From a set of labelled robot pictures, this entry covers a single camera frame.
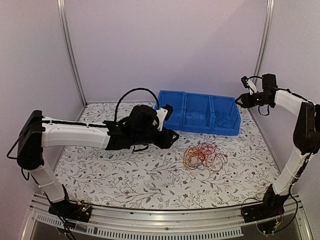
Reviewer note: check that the aluminium front rail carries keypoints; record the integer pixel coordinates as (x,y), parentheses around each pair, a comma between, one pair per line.
(114,223)

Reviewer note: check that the aluminium frame post right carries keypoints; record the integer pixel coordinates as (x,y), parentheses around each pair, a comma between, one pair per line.
(268,19)

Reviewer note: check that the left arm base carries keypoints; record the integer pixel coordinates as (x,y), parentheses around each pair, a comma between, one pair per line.
(71,211)

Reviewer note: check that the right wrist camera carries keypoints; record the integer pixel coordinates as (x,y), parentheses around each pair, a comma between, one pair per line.
(248,84)

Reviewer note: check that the aluminium frame post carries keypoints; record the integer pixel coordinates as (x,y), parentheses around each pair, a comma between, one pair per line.
(70,52)
(268,19)

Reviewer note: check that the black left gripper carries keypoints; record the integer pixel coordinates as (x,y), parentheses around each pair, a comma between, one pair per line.
(166,142)

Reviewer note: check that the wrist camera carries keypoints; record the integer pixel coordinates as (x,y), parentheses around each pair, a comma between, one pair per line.
(248,84)
(162,115)

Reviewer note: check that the floral patterned tablecloth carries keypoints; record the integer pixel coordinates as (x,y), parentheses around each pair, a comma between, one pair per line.
(198,171)

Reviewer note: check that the blue three-compartment plastic bin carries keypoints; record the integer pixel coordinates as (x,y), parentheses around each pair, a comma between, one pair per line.
(201,113)

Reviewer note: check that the aluminium frame post left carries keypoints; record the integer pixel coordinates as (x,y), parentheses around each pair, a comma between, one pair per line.
(70,52)

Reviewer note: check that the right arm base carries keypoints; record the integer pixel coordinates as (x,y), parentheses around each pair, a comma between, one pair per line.
(270,210)

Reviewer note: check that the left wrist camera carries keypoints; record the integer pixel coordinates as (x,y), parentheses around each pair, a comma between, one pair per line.
(162,115)

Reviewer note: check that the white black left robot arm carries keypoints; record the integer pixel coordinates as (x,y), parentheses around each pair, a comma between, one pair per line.
(41,132)

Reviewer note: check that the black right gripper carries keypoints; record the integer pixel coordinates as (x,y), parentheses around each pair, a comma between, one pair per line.
(246,99)

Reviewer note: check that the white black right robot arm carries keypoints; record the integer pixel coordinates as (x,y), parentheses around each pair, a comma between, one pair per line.
(306,134)

